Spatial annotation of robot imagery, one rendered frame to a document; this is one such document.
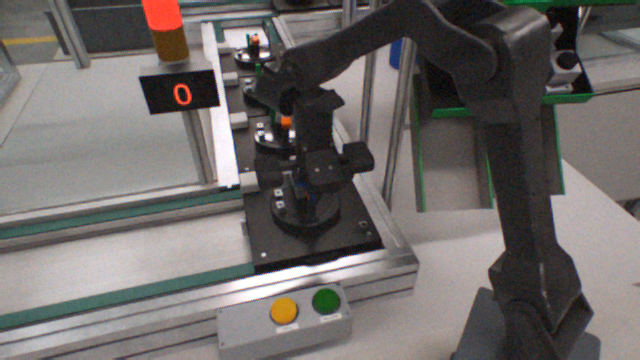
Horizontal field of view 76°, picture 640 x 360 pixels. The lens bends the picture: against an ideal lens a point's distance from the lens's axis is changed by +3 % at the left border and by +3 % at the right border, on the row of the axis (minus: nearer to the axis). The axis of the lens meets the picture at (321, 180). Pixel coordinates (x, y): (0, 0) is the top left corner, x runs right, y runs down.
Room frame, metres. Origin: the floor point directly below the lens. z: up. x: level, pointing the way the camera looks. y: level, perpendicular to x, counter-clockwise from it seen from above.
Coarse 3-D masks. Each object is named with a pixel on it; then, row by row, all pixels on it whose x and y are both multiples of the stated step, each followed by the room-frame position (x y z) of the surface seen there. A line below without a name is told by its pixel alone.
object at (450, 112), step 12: (420, 60) 0.67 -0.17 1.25; (420, 72) 0.66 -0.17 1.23; (432, 72) 0.66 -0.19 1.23; (444, 72) 0.66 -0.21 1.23; (432, 84) 0.63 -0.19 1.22; (444, 84) 0.63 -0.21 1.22; (432, 96) 0.59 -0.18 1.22; (444, 96) 0.61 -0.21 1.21; (456, 96) 0.61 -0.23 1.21; (432, 108) 0.57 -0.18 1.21; (444, 108) 0.59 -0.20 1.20; (456, 108) 0.57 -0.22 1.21
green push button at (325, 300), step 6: (318, 294) 0.38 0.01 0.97; (324, 294) 0.38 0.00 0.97; (330, 294) 0.38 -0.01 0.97; (336, 294) 0.38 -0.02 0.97; (318, 300) 0.37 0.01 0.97; (324, 300) 0.37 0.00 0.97; (330, 300) 0.37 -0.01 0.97; (336, 300) 0.37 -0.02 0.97; (318, 306) 0.36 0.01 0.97; (324, 306) 0.36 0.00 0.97; (330, 306) 0.36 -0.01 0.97; (336, 306) 0.36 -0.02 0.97; (324, 312) 0.36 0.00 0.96
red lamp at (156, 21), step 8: (144, 0) 0.63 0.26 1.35; (152, 0) 0.63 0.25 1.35; (160, 0) 0.63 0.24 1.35; (168, 0) 0.64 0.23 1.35; (176, 0) 0.65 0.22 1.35; (152, 8) 0.63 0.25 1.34; (160, 8) 0.63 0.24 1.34; (168, 8) 0.63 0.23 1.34; (176, 8) 0.65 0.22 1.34; (152, 16) 0.63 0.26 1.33; (160, 16) 0.63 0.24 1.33; (168, 16) 0.63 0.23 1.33; (176, 16) 0.64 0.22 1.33; (152, 24) 0.63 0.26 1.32; (160, 24) 0.63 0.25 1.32; (168, 24) 0.63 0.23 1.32; (176, 24) 0.64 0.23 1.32
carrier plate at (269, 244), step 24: (264, 192) 0.63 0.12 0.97; (264, 216) 0.56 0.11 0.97; (360, 216) 0.56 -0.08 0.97; (264, 240) 0.50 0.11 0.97; (288, 240) 0.50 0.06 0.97; (312, 240) 0.50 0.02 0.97; (336, 240) 0.50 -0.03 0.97; (360, 240) 0.50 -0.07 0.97; (264, 264) 0.45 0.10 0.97; (288, 264) 0.46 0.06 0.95
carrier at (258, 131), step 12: (240, 120) 0.89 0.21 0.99; (252, 120) 0.92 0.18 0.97; (264, 120) 0.92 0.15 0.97; (276, 120) 0.83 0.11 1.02; (240, 132) 0.86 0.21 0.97; (252, 132) 0.86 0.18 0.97; (264, 132) 0.83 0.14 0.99; (276, 132) 0.83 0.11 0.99; (240, 144) 0.81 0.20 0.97; (252, 144) 0.81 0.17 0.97; (264, 144) 0.78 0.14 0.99; (276, 144) 0.78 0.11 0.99; (288, 144) 0.78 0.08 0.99; (240, 156) 0.76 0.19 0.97; (252, 156) 0.76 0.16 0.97; (288, 156) 0.76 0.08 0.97; (240, 168) 0.71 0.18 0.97; (252, 168) 0.71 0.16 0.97
